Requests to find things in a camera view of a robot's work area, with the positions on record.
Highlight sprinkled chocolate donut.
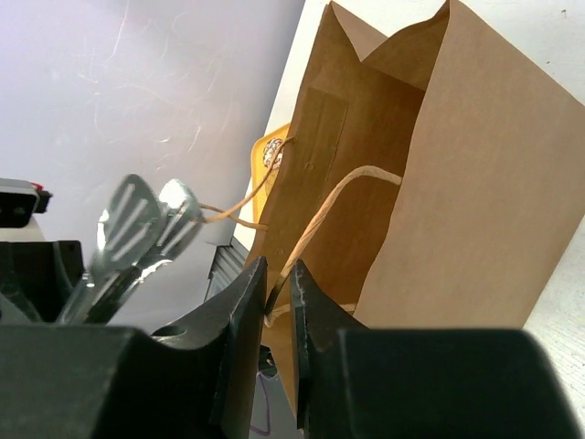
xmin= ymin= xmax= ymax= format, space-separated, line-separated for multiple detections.
xmin=262 ymin=137 xmax=283 ymax=168

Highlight brown paper bag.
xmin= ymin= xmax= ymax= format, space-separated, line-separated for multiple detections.
xmin=200 ymin=0 xmax=585 ymax=417

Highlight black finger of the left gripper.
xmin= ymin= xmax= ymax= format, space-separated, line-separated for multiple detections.
xmin=1 ymin=241 xmax=84 ymax=323

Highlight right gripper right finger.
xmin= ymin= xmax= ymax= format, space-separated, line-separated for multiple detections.
xmin=290 ymin=262 xmax=581 ymax=438

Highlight yellow plastic tray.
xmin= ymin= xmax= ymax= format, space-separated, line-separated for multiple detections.
xmin=250 ymin=123 xmax=290 ymax=223

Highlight metal serving tongs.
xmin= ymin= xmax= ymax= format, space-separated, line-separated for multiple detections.
xmin=56 ymin=174 xmax=203 ymax=325

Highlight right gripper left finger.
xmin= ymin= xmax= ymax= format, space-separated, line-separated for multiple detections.
xmin=1 ymin=257 xmax=267 ymax=438

